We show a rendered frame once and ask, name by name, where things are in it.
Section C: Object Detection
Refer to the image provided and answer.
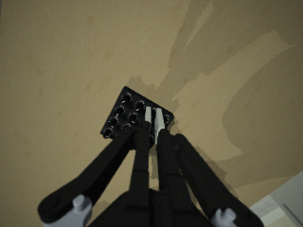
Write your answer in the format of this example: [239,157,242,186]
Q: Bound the black knob box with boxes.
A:
[100,86,174,150]

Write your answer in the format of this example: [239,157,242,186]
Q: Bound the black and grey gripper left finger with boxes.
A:
[37,107,152,227]

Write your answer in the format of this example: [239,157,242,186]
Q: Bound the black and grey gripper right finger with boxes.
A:
[154,108,264,227]

